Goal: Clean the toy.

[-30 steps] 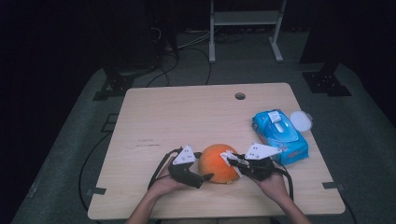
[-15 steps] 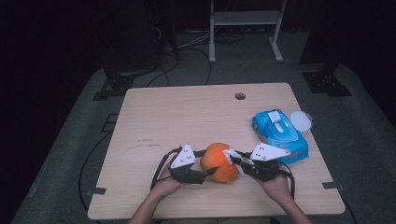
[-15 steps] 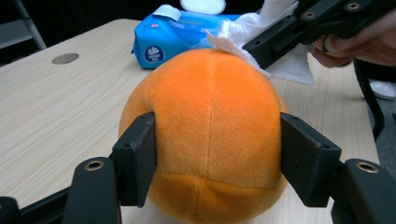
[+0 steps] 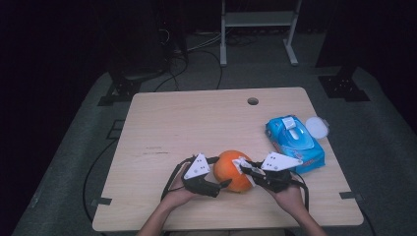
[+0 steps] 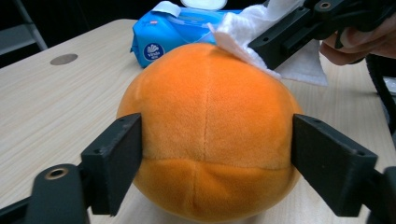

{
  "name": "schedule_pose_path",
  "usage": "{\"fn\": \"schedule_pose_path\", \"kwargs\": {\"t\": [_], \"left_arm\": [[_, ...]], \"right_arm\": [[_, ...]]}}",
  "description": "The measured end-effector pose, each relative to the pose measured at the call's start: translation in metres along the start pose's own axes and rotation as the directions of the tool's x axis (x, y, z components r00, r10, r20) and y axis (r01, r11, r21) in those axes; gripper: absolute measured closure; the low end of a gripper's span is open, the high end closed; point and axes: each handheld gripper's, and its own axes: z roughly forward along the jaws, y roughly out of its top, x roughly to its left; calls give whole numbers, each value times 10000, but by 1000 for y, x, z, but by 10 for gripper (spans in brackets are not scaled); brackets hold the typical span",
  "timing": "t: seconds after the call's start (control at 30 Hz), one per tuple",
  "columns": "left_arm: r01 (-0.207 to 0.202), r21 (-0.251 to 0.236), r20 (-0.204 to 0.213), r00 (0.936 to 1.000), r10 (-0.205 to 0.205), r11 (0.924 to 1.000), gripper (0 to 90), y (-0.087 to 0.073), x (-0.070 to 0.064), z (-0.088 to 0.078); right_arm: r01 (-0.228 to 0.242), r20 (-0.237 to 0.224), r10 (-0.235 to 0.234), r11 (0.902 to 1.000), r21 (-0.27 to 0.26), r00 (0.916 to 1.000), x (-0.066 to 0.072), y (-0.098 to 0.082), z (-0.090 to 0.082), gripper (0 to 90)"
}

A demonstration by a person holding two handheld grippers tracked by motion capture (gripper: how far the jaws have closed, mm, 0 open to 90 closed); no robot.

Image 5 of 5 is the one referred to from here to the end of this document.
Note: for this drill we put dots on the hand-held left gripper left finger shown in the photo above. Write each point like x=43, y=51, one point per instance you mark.
x=118, y=161

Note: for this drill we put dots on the white metal stand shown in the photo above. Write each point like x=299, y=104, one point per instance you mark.
x=21, y=34

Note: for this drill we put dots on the white wet wipe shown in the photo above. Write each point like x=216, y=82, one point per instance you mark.
x=246, y=31

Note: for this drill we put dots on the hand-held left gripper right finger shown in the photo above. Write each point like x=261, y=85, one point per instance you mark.
x=330, y=165

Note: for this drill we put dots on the blue wet wipes pack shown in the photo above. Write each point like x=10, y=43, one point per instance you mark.
x=174, y=34

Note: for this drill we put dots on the orange plush toy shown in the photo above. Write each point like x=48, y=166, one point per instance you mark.
x=208, y=124

